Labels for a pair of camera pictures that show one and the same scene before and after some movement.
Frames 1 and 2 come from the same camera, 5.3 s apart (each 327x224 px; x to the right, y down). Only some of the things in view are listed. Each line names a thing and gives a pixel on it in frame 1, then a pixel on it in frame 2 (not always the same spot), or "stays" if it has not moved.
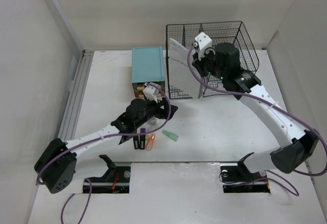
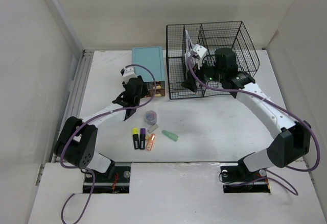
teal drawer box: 147,67 stays
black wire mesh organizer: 229,32 stays
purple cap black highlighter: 142,139 stays
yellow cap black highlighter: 136,140 stays
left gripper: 164,112 → 143,92
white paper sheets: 180,76 → 189,47
